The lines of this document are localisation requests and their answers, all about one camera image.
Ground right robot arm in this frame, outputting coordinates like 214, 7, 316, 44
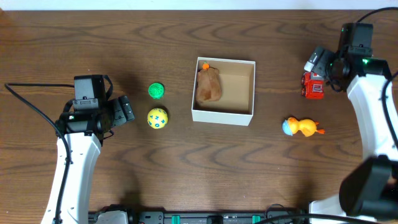
304, 22, 397, 220

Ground red toy fire truck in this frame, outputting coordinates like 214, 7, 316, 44
301, 72, 324, 100

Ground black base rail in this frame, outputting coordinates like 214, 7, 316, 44
88, 204, 306, 224

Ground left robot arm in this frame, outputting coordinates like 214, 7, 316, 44
42, 75, 135, 223

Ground white cardboard box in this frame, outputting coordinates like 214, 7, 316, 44
191, 57, 256, 126

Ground brown plush toy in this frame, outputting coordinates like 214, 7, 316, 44
196, 62, 222, 104

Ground yellow rubber duck toy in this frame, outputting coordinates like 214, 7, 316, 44
282, 117, 325, 137

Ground left black cable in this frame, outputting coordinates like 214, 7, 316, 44
4, 82, 75, 224

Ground green round toy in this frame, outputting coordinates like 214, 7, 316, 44
148, 82, 165, 100

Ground yellow ball blue letters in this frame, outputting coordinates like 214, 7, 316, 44
147, 108, 169, 129

